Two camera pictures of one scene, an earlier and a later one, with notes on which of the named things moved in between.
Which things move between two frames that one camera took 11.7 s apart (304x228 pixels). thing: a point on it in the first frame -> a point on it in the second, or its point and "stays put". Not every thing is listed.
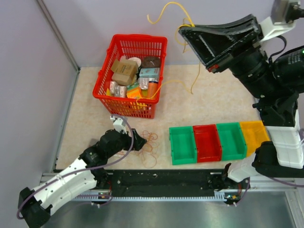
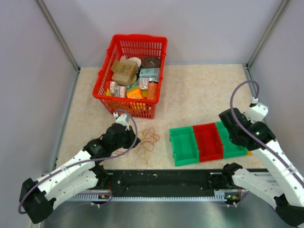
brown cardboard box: (124, 70) stays put
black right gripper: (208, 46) -> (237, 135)
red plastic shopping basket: (129, 80) stays put
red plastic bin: (207, 143) stays put
